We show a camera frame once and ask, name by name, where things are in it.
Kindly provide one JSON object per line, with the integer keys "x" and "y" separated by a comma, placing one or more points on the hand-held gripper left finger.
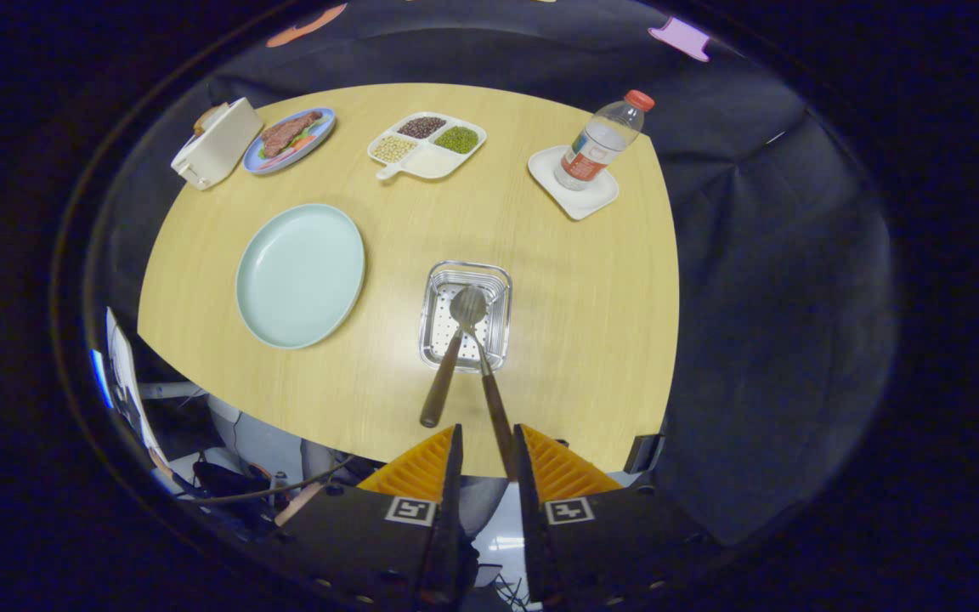
{"x": 451, "y": 493}

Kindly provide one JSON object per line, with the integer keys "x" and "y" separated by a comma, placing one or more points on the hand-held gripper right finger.
{"x": 528, "y": 493}

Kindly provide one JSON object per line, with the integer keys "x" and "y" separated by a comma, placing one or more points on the square metal basket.
{"x": 494, "y": 280}

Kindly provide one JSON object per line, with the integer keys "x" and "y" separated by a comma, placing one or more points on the pale green plate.
{"x": 298, "y": 276}

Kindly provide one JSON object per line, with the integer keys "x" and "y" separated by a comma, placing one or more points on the white square coaster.
{"x": 587, "y": 202}

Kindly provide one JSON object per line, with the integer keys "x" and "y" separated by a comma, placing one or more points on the white divided tray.
{"x": 434, "y": 163}

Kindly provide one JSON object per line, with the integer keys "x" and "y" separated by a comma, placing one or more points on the black backdrop cloth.
{"x": 795, "y": 297}

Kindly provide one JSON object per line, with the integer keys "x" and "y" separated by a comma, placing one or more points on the white board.
{"x": 128, "y": 382}

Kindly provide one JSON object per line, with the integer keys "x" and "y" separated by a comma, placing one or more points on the pile of yellow beans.
{"x": 393, "y": 149}

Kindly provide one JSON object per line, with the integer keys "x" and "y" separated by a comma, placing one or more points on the clear bottle with red cap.
{"x": 596, "y": 149}

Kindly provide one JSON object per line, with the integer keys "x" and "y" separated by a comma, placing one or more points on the pile of green beans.
{"x": 456, "y": 139}

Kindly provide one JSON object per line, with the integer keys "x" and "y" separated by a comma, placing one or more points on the pile of dark red beans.
{"x": 421, "y": 127}

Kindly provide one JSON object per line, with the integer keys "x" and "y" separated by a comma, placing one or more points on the blue rimmed plate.
{"x": 315, "y": 140}

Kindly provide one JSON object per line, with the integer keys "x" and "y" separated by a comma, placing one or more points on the brown meat slice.
{"x": 287, "y": 134}

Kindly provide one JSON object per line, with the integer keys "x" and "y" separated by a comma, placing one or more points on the cream white toaster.
{"x": 222, "y": 149}

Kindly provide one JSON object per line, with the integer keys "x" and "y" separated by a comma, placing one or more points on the toasted bread slice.
{"x": 209, "y": 119}

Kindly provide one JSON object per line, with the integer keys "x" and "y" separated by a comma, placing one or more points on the black table bracket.
{"x": 644, "y": 453}

